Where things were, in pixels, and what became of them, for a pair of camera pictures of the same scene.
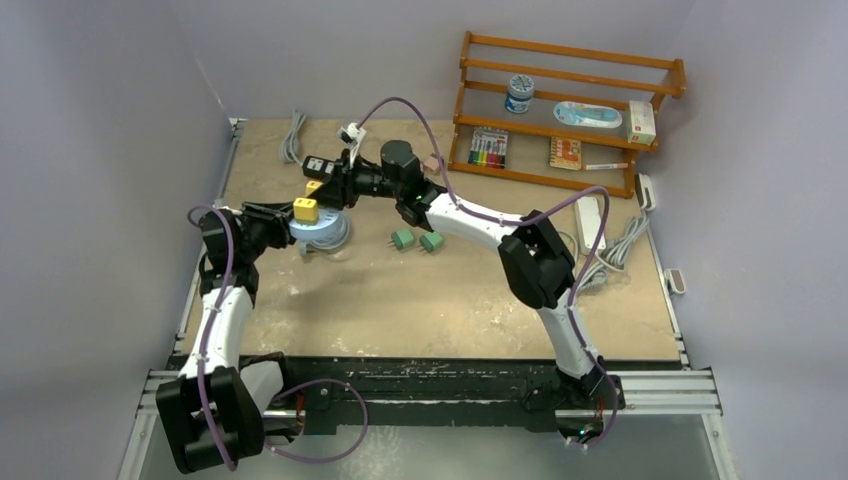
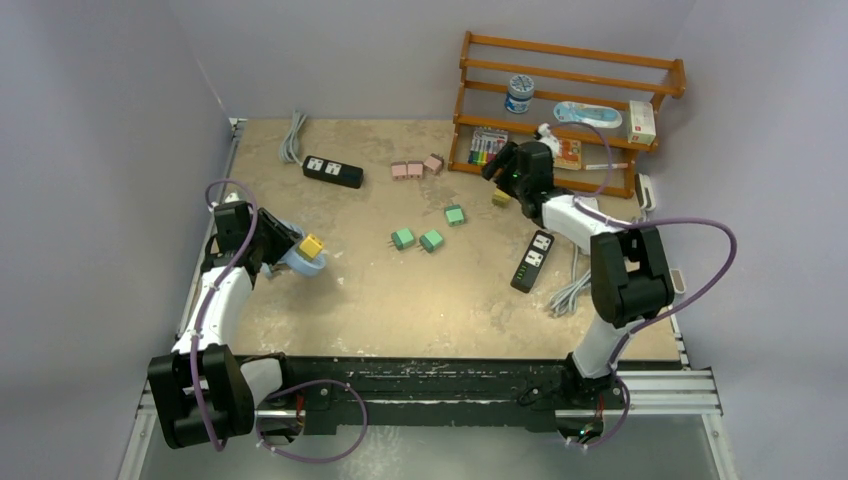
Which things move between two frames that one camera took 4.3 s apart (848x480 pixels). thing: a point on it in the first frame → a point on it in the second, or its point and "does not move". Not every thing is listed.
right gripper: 339,188 → 507,157
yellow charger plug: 306,211 → 310,247
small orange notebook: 565,153 does not move
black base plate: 506,393 does not move
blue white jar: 521,87 does not move
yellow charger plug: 311,186 → 500,198
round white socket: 330,230 → 304,256
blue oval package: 587,114 does not move
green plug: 430,241 does not move
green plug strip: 402,239 does not move
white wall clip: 645,192 does not move
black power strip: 318,167 does not move
